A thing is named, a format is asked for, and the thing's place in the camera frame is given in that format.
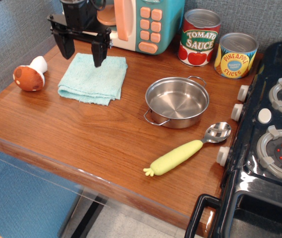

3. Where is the small steel pot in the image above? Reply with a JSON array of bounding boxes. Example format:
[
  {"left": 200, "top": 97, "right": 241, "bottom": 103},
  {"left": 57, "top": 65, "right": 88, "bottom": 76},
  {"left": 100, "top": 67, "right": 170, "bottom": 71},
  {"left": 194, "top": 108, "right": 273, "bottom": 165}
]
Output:
[{"left": 144, "top": 76, "right": 210, "bottom": 129}]

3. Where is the spoon with yellow-green handle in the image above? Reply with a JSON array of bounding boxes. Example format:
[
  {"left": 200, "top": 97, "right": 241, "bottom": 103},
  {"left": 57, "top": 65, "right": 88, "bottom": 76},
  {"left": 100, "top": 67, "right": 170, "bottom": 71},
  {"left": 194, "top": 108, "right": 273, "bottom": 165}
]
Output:
[{"left": 143, "top": 122, "right": 231, "bottom": 177}]

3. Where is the pineapple slices can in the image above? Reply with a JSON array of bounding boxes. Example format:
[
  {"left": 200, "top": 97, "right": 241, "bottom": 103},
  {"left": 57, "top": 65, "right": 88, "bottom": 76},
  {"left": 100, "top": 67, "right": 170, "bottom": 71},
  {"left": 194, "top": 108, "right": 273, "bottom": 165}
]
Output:
[{"left": 214, "top": 33, "right": 259, "bottom": 79}]

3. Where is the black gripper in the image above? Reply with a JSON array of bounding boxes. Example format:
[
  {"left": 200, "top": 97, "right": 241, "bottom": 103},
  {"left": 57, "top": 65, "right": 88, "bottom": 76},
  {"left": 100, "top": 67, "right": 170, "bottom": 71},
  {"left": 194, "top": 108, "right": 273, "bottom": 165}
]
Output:
[{"left": 47, "top": 2, "right": 112, "bottom": 67}]

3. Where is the light blue napkin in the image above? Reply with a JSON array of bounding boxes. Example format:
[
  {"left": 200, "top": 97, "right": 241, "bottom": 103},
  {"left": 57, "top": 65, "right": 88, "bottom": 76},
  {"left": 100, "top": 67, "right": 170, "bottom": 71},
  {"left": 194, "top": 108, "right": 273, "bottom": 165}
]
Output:
[{"left": 57, "top": 53, "right": 128, "bottom": 106}]

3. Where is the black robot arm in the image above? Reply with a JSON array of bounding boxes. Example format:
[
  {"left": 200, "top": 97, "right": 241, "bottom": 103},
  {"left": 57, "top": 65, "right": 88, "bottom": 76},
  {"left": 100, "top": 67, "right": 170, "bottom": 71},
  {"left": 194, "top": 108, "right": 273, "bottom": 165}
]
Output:
[{"left": 47, "top": 0, "right": 113, "bottom": 67}]

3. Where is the brown plush mushroom toy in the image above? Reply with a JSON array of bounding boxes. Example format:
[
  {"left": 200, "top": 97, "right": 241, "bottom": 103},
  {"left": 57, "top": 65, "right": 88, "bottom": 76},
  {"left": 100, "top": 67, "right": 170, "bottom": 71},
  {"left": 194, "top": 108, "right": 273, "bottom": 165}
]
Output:
[{"left": 13, "top": 56, "right": 48, "bottom": 92}]

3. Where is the dark blue toy stove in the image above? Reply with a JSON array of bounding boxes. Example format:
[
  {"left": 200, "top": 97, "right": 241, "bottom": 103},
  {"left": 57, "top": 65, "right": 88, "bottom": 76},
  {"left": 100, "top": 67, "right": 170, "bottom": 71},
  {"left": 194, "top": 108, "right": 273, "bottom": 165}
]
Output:
[{"left": 185, "top": 42, "right": 282, "bottom": 238}]

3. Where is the teal toy microwave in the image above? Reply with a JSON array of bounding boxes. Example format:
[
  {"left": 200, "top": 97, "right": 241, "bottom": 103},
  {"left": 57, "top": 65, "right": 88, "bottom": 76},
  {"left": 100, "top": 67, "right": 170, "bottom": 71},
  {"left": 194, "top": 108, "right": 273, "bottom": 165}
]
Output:
[{"left": 97, "top": 0, "right": 185, "bottom": 55}]

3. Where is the tomato sauce can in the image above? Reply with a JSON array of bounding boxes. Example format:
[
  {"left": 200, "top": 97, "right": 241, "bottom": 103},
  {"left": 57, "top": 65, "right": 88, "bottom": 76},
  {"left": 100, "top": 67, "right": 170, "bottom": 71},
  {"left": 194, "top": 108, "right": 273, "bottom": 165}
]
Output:
[{"left": 178, "top": 8, "right": 222, "bottom": 66}]

